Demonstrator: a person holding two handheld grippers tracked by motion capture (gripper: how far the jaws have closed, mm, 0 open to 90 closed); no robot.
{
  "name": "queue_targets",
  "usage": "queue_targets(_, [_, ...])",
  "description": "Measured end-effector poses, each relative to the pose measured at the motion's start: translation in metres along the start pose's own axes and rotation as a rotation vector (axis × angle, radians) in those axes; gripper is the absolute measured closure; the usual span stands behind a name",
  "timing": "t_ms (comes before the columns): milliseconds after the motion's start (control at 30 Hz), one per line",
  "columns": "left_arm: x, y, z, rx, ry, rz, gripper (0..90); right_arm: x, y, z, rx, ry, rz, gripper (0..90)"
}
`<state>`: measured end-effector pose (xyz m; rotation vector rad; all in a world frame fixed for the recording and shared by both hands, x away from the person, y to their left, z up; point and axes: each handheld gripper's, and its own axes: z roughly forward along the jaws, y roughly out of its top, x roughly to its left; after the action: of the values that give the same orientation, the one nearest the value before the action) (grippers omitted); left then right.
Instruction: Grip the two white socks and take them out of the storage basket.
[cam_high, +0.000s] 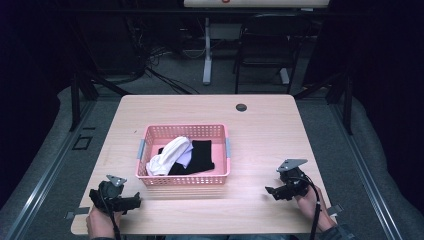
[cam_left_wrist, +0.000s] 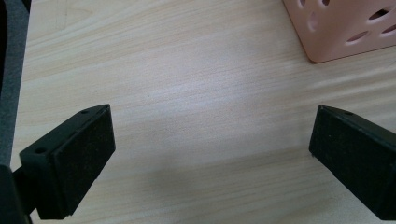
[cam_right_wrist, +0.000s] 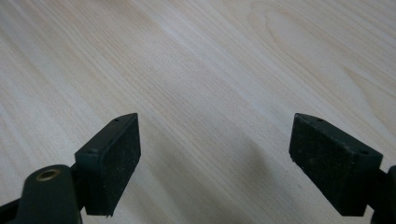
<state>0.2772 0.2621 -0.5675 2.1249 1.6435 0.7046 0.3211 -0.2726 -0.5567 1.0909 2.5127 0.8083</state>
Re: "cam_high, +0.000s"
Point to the white desk leg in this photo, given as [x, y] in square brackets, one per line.
[207, 56]

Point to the round black table grommet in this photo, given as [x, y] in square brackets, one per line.
[241, 107]

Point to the black chair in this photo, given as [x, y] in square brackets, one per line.
[266, 43]

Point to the aluminium floor rail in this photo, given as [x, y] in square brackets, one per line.
[366, 180]
[43, 180]

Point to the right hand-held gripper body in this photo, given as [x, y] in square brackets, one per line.
[293, 180]

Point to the pale lavender sock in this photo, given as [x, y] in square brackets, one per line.
[185, 159]

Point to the person's left hand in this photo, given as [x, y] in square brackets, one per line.
[100, 221]

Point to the grey table bracket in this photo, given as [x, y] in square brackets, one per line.
[335, 209]
[76, 212]

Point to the person's right hand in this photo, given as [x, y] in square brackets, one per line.
[308, 206]

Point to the white sock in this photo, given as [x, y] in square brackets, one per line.
[168, 156]

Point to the pink plastic basket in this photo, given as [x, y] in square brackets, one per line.
[156, 133]

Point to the black sock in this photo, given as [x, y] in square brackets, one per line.
[200, 156]

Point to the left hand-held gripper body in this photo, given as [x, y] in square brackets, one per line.
[110, 195]

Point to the black metal stand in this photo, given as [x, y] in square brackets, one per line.
[76, 100]
[346, 106]

